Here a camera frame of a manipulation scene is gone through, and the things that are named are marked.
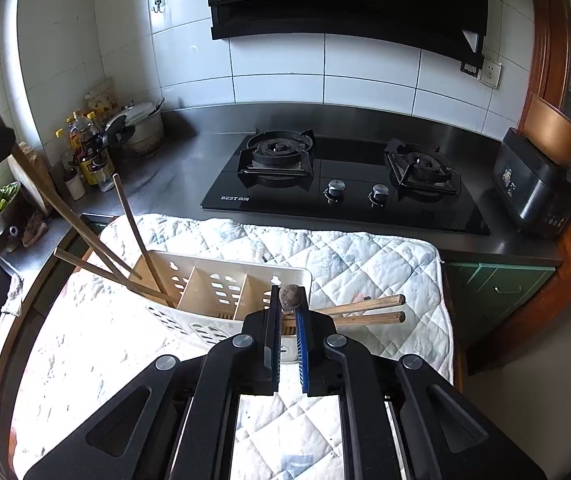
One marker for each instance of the copper pot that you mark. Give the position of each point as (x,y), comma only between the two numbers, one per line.
(549,130)

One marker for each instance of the curved chopstick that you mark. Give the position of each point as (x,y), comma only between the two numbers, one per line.
(106,254)
(136,233)

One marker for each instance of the wooden chopstick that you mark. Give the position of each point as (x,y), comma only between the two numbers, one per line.
(289,325)
(131,285)
(365,305)

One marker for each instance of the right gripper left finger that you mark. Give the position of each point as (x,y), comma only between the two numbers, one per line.
(249,362)

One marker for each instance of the round wooden cutting board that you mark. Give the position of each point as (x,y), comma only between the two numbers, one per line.
(32,192)

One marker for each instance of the cream plastic utensil holder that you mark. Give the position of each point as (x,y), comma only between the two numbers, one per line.
(211,300)

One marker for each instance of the wall power socket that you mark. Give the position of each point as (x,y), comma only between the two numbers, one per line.
(490,73)

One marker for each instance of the oil bottle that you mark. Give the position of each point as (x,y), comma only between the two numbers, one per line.
(87,143)

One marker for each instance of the wall hook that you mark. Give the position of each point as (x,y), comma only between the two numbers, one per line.
(157,6)

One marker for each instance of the curved chopstick far left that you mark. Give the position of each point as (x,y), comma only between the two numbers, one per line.
(106,254)

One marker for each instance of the black gas stove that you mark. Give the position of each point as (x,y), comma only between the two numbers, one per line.
(296,173)

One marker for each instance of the small white jar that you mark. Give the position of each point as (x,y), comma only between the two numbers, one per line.
(74,183)

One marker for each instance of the black rice cooker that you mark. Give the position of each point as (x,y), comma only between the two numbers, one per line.
(535,190)

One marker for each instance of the steel pot with lid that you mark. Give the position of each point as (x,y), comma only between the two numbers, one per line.
(137,130)

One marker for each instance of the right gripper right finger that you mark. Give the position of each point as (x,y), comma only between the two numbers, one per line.
(328,361)

